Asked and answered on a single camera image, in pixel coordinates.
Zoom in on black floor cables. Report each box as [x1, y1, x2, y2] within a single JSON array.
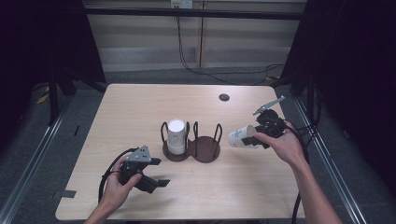
[[289, 87, 323, 157]]

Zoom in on brown double cup holder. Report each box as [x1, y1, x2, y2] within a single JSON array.
[[160, 120, 223, 163]]

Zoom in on white wall socket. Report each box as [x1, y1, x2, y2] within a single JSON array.
[[170, 0, 194, 9]]

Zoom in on black wall cable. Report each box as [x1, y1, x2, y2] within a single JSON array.
[[176, 15, 286, 87]]

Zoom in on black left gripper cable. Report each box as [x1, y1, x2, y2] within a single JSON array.
[[98, 147, 138, 204]]

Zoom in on person's left hand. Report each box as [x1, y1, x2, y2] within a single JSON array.
[[101, 155, 143, 213]]

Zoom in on person's right hand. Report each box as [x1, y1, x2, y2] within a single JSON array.
[[262, 121, 307, 167]]

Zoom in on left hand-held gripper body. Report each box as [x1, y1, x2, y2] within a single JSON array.
[[120, 145, 160, 194]]

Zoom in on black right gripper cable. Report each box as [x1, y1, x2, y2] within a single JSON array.
[[281, 119, 311, 224]]

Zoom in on grey tape strip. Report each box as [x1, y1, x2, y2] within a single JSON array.
[[52, 189, 78, 200]]

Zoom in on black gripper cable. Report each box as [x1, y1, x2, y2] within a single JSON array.
[[98, 147, 138, 204], [281, 119, 311, 224]]

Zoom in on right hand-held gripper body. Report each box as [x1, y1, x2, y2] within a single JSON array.
[[252, 95, 286, 138]]

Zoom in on yellow tape strip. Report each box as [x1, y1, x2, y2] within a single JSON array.
[[36, 92, 50, 105]]

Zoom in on white paper cup pink print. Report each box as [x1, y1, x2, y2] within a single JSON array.
[[167, 119, 187, 147]]

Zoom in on metal floor rail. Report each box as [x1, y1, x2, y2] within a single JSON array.
[[293, 97, 368, 224], [0, 92, 76, 224]]

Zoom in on white paper cup blue print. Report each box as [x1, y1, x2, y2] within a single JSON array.
[[228, 124, 258, 149]]

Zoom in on black horizontal bar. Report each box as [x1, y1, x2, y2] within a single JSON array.
[[83, 7, 307, 21]]

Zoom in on dark curtain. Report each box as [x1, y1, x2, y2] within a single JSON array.
[[279, 0, 396, 194], [0, 0, 106, 150]]

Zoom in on plain white paper cup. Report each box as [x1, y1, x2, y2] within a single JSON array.
[[166, 141, 187, 156]]

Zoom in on black metal stand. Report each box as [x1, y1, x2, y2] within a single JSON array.
[[48, 71, 61, 127]]

